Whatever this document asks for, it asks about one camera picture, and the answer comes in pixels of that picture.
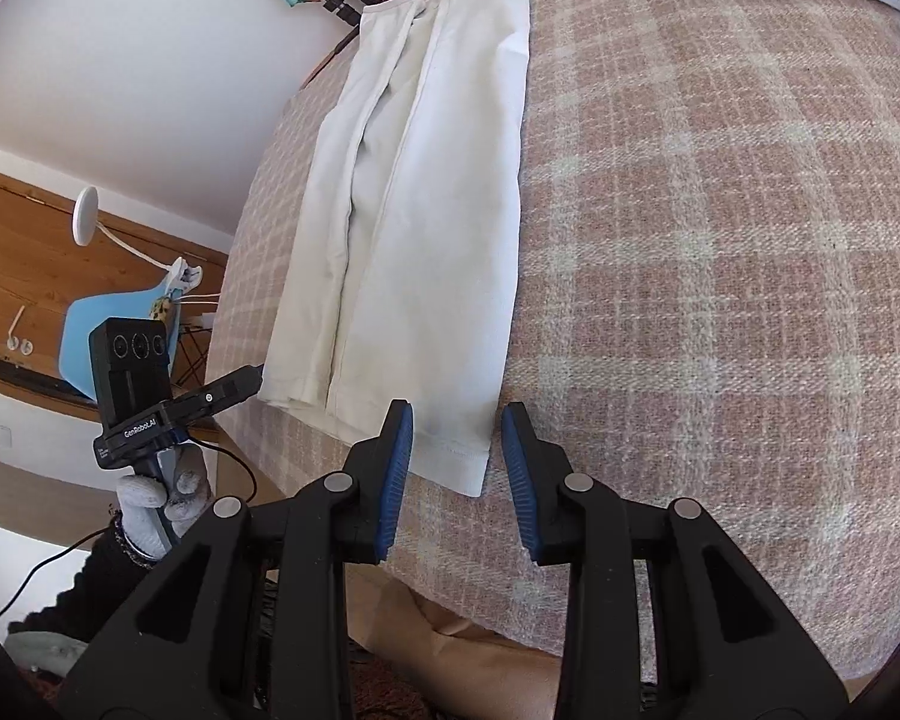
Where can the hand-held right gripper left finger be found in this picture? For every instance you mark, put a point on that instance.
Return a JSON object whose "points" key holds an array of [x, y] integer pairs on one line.
{"points": [[394, 465]]}

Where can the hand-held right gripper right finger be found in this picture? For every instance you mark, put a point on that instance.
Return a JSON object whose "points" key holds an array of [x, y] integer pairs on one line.
{"points": [[521, 480]]}

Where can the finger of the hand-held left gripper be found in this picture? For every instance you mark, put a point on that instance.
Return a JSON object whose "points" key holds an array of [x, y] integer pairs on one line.
{"points": [[236, 386]]}

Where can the white pants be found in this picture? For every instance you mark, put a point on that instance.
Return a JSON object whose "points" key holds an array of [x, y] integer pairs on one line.
{"points": [[435, 240]]}

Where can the person's left hand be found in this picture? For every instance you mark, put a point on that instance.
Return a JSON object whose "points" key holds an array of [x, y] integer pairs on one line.
{"points": [[139, 510]]}

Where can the blue chair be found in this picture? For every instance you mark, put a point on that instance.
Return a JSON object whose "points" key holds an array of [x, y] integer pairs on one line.
{"points": [[82, 337]]}

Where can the white desk lamp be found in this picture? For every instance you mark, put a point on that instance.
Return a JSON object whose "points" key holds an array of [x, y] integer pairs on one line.
{"points": [[85, 214]]}

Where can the pink plaid blanket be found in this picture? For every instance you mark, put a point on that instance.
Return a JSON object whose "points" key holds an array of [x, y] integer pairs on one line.
{"points": [[720, 277]]}

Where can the pale green cloth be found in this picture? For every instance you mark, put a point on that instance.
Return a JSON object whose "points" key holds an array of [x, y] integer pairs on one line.
{"points": [[41, 649]]}

